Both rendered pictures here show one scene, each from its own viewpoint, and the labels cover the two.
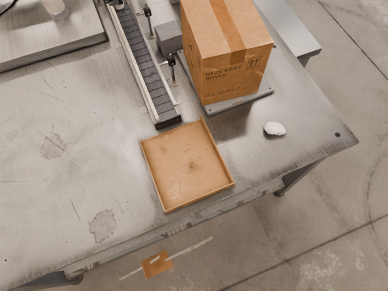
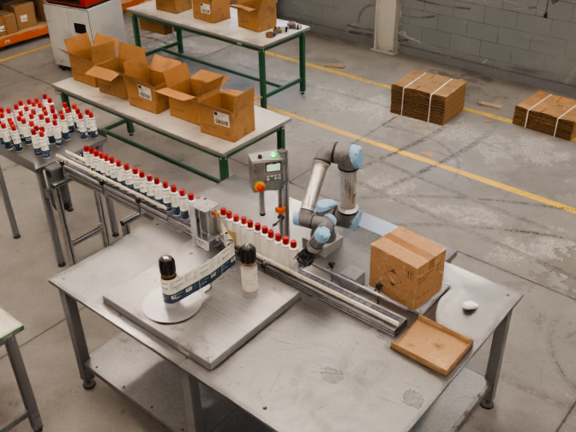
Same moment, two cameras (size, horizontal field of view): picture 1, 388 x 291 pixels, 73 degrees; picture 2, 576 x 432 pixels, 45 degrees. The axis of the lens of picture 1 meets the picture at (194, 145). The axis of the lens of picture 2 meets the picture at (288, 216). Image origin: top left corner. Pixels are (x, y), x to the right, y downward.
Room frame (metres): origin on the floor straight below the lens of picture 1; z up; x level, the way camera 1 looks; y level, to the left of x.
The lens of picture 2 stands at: (-1.46, 1.85, 3.20)
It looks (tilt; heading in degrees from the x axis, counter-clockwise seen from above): 33 degrees down; 330
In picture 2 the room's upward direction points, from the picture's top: 1 degrees counter-clockwise
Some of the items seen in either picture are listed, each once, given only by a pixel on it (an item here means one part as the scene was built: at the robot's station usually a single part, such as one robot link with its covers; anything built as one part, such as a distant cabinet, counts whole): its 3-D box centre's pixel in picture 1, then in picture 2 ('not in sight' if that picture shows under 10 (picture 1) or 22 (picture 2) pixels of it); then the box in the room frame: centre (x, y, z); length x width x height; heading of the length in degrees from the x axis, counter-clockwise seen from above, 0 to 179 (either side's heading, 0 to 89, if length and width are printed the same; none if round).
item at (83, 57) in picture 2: not in sight; (91, 60); (4.75, 0.34, 0.97); 0.45 x 0.40 x 0.37; 111
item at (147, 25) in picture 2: not in sight; (166, 14); (8.19, -1.70, 0.19); 0.64 x 0.54 x 0.37; 113
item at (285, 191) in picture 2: not in sight; (283, 205); (1.38, 0.26, 1.16); 0.04 x 0.04 x 0.67; 20
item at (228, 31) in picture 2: not in sight; (216, 50); (5.86, -1.40, 0.39); 2.20 x 0.80 x 0.78; 19
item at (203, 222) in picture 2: not in sight; (206, 223); (1.66, 0.61, 1.01); 0.14 x 0.13 x 0.26; 20
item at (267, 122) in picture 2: not in sight; (169, 140); (3.95, -0.03, 0.39); 2.20 x 0.80 x 0.78; 19
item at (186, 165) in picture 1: (184, 160); (431, 343); (0.36, 0.04, 0.85); 0.30 x 0.26 x 0.04; 20
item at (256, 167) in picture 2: not in sight; (266, 171); (1.42, 0.34, 1.38); 0.17 x 0.10 x 0.19; 75
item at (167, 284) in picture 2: not in sight; (169, 280); (1.25, 1.00, 1.04); 0.09 x 0.09 x 0.29
